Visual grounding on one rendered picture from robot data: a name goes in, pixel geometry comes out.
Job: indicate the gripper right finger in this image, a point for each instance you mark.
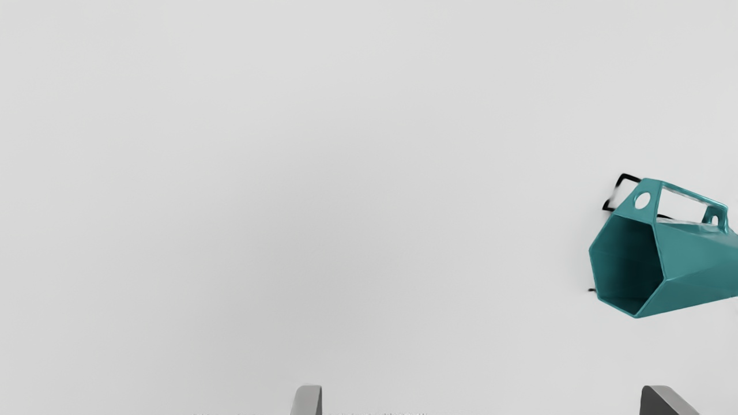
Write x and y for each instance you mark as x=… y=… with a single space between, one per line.
x=663 y=403

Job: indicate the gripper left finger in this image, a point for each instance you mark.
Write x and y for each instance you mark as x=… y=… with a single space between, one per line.
x=307 y=402

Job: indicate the teal faceted mug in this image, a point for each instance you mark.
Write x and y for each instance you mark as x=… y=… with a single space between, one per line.
x=686 y=265

